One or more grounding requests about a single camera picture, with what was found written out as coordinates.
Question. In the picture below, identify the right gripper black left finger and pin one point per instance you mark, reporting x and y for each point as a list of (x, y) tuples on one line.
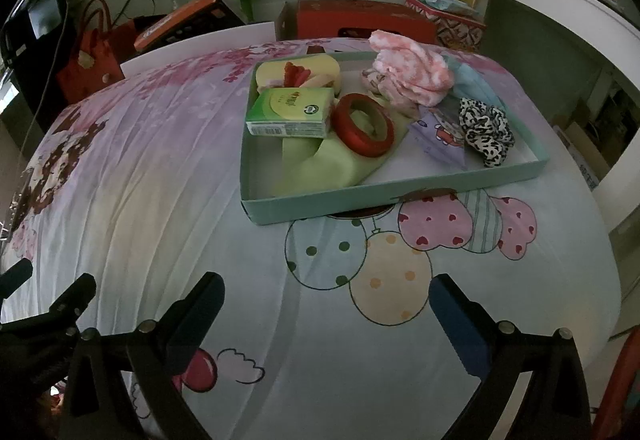
[(169, 343)]

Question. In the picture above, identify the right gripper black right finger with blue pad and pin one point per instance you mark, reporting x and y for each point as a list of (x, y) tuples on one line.
[(482, 344)]

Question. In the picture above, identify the leopard print scrunchie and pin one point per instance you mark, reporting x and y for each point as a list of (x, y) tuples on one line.
[(486, 130)]

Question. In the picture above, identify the red tape roll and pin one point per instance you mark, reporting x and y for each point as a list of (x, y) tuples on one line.
[(363, 125)]

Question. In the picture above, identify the green tissue pack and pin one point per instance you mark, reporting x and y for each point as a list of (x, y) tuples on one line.
[(291, 113)]

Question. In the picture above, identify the pink white fuzzy sock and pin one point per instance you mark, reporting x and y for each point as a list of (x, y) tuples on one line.
[(406, 74)]

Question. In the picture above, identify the mint green cardboard tray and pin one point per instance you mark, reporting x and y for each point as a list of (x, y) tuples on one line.
[(408, 174)]

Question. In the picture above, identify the white cabinet shelf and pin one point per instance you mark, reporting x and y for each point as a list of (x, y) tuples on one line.
[(606, 31)]

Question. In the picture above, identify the purple cartoon pouch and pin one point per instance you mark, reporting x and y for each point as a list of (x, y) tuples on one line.
[(439, 137)]

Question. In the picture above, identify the green cloth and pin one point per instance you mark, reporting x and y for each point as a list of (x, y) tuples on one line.
[(317, 165)]

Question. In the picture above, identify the red felt handbag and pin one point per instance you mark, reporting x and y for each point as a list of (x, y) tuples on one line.
[(93, 65)]

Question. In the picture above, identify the patterned red white box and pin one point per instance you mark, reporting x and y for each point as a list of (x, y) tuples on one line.
[(453, 31)]

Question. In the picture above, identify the yellow sponge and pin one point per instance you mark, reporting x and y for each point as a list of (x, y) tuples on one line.
[(270, 74)]

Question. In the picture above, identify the orange black case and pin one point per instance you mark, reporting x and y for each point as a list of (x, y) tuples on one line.
[(196, 18)]

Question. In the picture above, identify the red cardboard box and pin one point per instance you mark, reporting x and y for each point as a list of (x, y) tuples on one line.
[(315, 19)]

